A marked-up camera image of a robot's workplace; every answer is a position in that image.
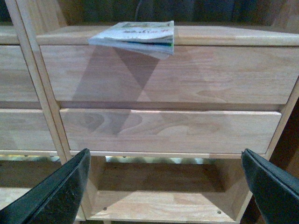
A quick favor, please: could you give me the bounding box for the lower left wooden drawer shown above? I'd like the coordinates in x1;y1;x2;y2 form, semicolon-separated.
0;109;56;151

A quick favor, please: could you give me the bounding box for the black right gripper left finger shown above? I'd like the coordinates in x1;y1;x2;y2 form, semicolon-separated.
0;148;91;224

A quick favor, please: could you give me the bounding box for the lower right wooden drawer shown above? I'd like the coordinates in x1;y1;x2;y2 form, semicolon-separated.
60;109;281;154

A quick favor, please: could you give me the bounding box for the thin cable behind shelf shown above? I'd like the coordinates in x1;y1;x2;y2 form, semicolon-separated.
135;0;143;22

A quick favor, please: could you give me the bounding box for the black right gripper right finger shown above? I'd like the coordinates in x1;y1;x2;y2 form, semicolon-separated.
242;148;299;224

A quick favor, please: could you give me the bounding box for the white illustrated paperback book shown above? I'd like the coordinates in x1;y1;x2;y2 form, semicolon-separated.
87;21;174;58

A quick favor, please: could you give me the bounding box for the light wooden bookshelf unit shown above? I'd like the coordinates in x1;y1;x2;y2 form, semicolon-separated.
0;0;299;224

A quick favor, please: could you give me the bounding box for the upper right wooden drawer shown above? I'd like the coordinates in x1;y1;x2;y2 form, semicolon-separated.
41;45;299;105

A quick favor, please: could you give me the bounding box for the wooden drawer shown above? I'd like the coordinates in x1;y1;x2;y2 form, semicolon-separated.
41;45;299;105
60;109;281;154
0;45;38;102
0;109;56;151

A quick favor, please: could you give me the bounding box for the upper left wooden drawer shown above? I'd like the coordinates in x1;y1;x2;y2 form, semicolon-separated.
0;45;38;102

